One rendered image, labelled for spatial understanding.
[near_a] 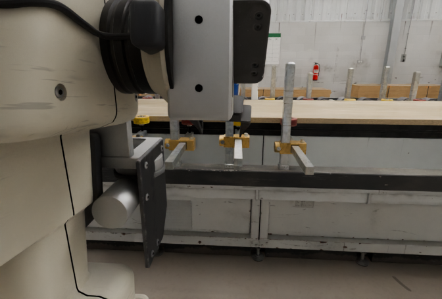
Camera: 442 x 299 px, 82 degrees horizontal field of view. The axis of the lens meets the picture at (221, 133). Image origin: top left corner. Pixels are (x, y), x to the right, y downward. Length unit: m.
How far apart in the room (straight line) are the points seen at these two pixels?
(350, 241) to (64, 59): 1.72
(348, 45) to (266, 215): 7.74
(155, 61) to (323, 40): 8.50
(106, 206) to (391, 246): 1.71
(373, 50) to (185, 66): 9.03
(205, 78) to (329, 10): 8.66
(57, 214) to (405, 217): 1.76
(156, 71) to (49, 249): 0.21
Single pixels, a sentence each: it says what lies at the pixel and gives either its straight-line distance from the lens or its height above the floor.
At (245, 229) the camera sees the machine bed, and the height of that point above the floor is 0.20.
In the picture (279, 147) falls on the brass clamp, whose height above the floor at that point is 0.81.
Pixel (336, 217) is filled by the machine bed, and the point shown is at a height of 0.30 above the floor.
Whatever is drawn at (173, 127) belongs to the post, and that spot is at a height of 0.89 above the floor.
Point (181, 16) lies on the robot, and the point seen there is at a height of 1.19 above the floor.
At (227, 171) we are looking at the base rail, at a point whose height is 0.70.
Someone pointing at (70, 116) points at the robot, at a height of 1.13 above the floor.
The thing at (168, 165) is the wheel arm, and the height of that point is 0.81.
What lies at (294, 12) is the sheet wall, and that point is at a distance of 8.58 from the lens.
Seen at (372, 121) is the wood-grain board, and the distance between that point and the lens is 1.49.
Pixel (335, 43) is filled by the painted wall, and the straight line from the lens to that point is 8.77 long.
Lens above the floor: 1.16
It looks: 15 degrees down
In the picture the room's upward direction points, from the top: straight up
